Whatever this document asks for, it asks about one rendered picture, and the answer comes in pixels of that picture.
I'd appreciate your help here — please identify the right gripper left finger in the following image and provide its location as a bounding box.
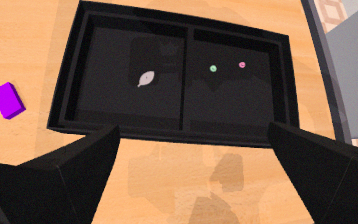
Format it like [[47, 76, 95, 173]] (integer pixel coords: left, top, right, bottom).
[[0, 124, 121, 224]]

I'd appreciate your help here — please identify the purple rectangular block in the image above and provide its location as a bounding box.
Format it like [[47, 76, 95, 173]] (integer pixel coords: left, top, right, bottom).
[[0, 82, 26, 120]]

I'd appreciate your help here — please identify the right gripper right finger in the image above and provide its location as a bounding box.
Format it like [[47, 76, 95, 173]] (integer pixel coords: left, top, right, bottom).
[[267, 121, 358, 224]]

